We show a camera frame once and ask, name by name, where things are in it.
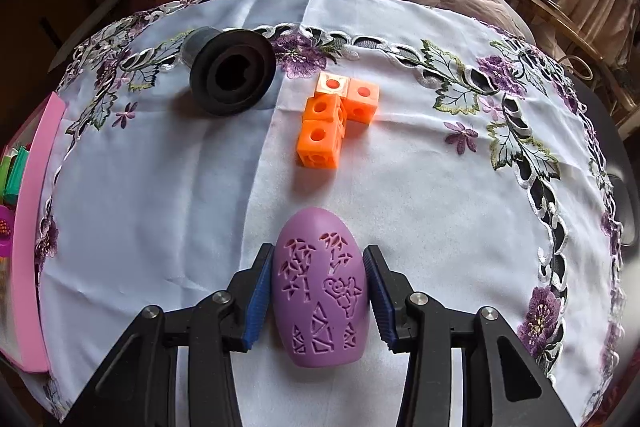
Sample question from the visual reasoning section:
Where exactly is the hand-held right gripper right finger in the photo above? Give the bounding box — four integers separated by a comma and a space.
363, 244, 576, 427

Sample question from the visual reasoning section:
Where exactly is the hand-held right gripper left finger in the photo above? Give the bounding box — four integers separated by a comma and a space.
65, 243, 275, 427

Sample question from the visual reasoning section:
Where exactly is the purple carved egg-shaped block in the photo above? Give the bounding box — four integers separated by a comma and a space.
270, 207, 372, 369

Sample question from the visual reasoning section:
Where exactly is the white embroidered floral tablecloth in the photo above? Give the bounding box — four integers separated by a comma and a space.
35, 0, 626, 425

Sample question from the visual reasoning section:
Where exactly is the orange cube block cluster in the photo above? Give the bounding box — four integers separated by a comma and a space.
296, 72, 380, 169

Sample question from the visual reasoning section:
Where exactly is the black plastic spool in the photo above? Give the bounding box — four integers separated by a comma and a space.
181, 27, 277, 116

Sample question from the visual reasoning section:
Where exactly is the pink tray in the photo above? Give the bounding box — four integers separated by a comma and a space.
0, 91, 68, 374

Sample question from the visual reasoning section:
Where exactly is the black padded table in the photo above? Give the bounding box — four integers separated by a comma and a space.
602, 157, 640, 263

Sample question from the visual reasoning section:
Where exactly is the magenta plastic toy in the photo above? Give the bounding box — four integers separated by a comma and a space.
0, 206, 15, 258

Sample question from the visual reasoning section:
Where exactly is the green plastic piece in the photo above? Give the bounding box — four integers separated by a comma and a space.
0, 147, 16, 198
12, 146, 32, 200

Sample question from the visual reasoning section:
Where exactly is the wooden desk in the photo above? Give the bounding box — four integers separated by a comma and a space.
460, 0, 608, 62

